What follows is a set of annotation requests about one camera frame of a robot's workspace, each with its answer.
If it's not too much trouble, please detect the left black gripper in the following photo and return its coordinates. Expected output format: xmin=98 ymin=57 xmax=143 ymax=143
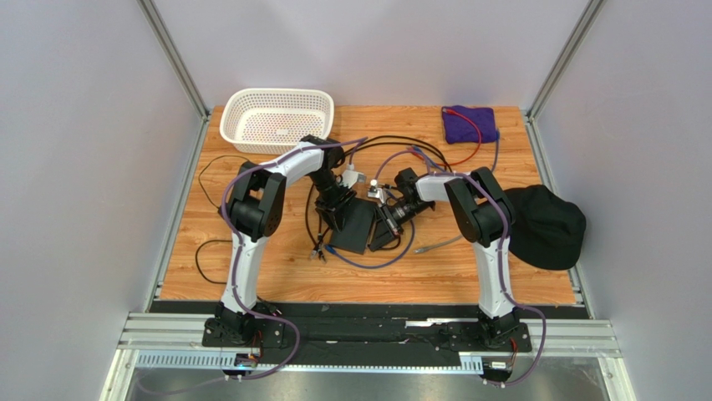
xmin=309 ymin=170 xmax=358 ymax=234

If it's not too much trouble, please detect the black network switch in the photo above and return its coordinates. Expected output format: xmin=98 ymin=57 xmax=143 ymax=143
xmin=329 ymin=199 xmax=377 ymax=255

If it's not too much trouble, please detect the grey ethernet cable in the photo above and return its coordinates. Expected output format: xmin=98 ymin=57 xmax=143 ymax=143
xmin=414 ymin=233 xmax=464 ymax=256

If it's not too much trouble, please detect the red ethernet cable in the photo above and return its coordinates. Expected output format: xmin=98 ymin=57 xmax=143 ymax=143
xmin=441 ymin=106 xmax=484 ymax=168

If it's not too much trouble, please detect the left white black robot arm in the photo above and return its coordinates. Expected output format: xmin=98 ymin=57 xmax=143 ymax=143
xmin=212 ymin=135 xmax=355 ymax=345

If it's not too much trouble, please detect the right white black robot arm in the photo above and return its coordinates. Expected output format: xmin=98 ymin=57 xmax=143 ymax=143
xmin=368 ymin=167 xmax=520 ymax=349

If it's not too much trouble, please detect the purple cloth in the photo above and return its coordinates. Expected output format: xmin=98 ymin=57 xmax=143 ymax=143
xmin=441 ymin=105 xmax=499 ymax=145

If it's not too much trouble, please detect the white plastic basket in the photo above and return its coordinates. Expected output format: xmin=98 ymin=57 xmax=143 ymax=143
xmin=219 ymin=88 xmax=335 ymax=155

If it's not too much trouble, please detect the black bucket hat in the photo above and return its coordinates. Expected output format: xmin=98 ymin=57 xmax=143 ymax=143
xmin=505 ymin=185 xmax=587 ymax=271

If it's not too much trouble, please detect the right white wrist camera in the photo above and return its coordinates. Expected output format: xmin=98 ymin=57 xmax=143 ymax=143
xmin=367 ymin=179 xmax=388 ymax=205

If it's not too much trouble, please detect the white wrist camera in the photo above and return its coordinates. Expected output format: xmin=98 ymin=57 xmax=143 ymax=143
xmin=367 ymin=179 xmax=388 ymax=205
xmin=340 ymin=164 xmax=366 ymax=189

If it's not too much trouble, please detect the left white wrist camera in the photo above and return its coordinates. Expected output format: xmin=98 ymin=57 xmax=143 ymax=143
xmin=340 ymin=164 xmax=366 ymax=189

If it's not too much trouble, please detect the black power cord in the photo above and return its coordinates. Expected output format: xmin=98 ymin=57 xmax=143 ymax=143
xmin=193 ymin=154 xmax=285 ymax=316

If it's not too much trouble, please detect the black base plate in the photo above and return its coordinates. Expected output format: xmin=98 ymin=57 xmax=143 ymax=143
xmin=201 ymin=302 xmax=533 ymax=368

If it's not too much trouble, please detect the aluminium frame rail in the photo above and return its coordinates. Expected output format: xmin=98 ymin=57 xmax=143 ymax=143
xmin=101 ymin=313 xmax=635 ymax=400

